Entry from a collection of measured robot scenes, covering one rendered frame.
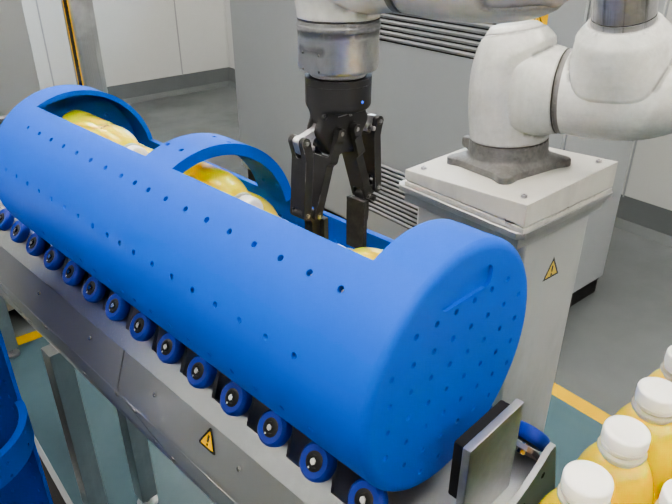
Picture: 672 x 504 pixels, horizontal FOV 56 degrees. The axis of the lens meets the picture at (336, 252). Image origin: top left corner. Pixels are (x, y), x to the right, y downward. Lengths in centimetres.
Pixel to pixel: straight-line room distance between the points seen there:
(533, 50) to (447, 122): 144
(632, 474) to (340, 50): 48
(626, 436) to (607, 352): 209
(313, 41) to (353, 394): 36
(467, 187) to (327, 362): 70
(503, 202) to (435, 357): 60
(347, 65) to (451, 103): 194
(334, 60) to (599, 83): 59
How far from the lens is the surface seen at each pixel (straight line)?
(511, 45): 124
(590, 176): 132
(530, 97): 123
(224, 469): 90
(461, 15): 63
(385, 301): 57
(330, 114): 73
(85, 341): 117
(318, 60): 70
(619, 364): 266
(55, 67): 584
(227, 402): 84
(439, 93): 266
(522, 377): 148
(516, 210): 117
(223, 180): 86
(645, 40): 116
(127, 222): 85
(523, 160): 128
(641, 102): 118
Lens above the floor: 151
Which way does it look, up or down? 28 degrees down
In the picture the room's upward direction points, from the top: straight up
